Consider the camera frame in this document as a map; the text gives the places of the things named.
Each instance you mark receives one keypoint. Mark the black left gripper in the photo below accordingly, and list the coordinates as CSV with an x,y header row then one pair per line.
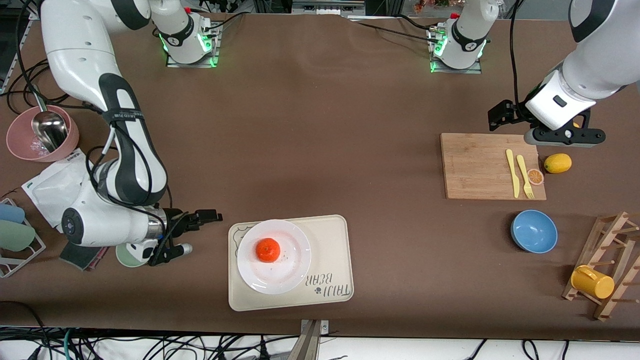
x,y
515,111

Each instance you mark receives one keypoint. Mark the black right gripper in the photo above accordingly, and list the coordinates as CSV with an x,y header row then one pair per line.
x,y
176,223

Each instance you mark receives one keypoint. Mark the orange tangerine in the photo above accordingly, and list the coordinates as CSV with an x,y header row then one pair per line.
x,y
268,250

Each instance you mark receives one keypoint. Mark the white round plate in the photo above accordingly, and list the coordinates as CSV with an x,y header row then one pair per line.
x,y
285,270

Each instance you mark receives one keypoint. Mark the cream bear print tray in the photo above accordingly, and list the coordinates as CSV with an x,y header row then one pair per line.
x,y
330,250

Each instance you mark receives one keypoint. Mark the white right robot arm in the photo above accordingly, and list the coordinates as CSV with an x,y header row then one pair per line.
x,y
75,50

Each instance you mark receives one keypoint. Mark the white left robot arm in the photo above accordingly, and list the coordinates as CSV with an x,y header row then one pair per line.
x,y
600,65

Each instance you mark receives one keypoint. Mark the wooden cutting board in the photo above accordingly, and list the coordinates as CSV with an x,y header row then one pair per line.
x,y
475,165

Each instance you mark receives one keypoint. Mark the yellow plastic knife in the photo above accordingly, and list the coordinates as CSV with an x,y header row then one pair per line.
x,y
512,172

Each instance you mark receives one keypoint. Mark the yellow plastic fork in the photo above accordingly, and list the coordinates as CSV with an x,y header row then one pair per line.
x,y
524,172

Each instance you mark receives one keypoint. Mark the toy orange slice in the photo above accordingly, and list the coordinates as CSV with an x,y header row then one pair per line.
x,y
535,177

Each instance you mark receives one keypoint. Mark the pale green bowl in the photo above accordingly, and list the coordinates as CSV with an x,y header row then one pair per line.
x,y
127,257

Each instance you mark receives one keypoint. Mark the blue bowl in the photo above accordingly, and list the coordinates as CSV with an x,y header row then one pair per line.
x,y
534,231

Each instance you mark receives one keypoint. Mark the dark grey folded cloth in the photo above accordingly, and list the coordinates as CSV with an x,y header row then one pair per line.
x,y
82,256

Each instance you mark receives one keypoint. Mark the white plastic bag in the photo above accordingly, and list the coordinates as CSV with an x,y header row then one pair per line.
x,y
50,190

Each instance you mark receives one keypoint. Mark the wooden mug rack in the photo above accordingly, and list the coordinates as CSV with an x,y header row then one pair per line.
x,y
607,235

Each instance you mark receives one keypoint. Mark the metal scoop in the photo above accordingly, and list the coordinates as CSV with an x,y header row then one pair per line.
x,y
50,127

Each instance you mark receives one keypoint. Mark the yellow mug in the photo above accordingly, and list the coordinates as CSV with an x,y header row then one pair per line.
x,y
592,282

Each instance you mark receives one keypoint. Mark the pale green cup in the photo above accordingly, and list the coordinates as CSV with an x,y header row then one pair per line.
x,y
15,236

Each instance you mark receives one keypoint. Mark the light blue cup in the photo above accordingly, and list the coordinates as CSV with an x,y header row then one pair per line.
x,y
11,213

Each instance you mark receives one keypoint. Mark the pink bowl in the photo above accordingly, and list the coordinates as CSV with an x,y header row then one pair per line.
x,y
20,135

